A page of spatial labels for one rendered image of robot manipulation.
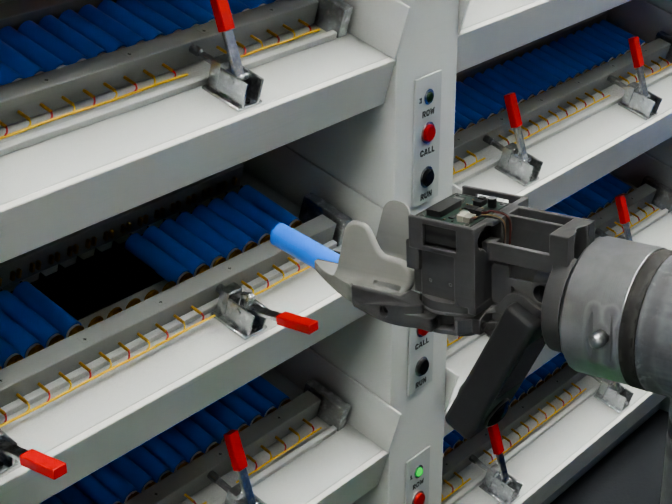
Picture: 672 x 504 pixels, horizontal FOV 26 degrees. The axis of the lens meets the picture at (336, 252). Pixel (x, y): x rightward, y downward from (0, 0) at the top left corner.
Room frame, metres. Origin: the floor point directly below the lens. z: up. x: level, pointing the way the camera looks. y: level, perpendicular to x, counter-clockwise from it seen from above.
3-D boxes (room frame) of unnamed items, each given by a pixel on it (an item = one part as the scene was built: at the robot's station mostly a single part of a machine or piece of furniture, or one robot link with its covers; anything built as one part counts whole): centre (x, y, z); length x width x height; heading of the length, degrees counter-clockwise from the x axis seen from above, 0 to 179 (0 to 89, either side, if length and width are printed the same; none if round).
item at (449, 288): (0.89, -0.11, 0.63); 0.12 x 0.08 x 0.09; 53
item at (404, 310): (0.90, -0.05, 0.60); 0.09 x 0.05 x 0.02; 57
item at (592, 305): (0.84, -0.18, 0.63); 0.10 x 0.05 x 0.09; 143
